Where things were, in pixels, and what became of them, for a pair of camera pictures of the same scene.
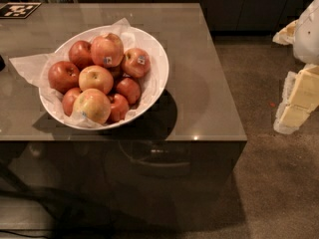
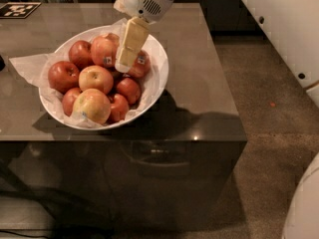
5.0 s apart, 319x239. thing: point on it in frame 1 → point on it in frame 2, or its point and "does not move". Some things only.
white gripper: [308, 37] → [145, 2]
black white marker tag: [18, 10] does not move
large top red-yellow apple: [107, 50] does not move
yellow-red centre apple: [96, 77] does not move
